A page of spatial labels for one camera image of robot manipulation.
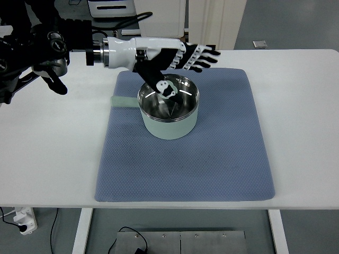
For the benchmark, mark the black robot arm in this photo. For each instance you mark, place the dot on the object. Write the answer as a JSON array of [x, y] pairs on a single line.
[[44, 53]]

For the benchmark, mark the blue quilted mat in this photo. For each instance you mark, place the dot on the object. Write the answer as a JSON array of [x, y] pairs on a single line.
[[222, 159]]

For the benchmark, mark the green pot with handle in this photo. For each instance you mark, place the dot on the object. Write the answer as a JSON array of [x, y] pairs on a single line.
[[162, 130]]

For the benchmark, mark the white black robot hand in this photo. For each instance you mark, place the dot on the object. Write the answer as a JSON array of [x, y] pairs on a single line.
[[141, 55]]

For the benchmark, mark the white machine with slot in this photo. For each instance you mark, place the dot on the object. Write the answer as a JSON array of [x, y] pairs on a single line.
[[111, 9]]

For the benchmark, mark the white cabinet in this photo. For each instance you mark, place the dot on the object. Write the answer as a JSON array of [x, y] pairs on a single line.
[[167, 20]]

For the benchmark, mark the metal base plate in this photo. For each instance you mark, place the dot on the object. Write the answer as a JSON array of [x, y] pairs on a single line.
[[181, 242]]

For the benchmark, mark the white pillar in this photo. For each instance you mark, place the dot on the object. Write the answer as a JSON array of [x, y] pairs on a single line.
[[215, 22]]

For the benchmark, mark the grey floor plate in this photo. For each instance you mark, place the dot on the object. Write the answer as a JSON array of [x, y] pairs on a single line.
[[259, 44]]

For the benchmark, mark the white table right leg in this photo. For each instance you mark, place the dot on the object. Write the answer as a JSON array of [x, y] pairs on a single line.
[[278, 233]]

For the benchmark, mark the white power strip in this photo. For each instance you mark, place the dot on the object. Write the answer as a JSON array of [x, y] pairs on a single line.
[[25, 218]]

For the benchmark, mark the white table leg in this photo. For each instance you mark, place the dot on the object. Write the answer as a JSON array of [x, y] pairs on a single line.
[[83, 228], [278, 233]]

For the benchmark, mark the white table left leg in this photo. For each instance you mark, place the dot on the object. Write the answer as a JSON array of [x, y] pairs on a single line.
[[83, 228]]

